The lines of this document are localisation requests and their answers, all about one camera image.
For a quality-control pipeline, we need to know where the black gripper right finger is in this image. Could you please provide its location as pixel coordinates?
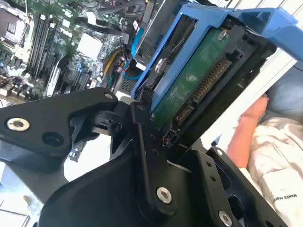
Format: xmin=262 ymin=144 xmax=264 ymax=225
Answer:
xmin=188 ymin=141 xmax=288 ymax=227

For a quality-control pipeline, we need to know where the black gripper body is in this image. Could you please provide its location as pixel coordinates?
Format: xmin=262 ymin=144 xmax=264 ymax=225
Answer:
xmin=39 ymin=151 xmax=228 ymax=227

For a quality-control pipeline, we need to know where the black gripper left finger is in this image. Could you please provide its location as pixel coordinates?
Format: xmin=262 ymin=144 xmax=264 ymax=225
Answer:
xmin=0 ymin=87 xmax=181 ymax=215

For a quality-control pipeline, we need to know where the hard disk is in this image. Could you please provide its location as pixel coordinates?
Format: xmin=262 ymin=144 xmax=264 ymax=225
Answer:
xmin=131 ymin=3 xmax=299 ymax=149

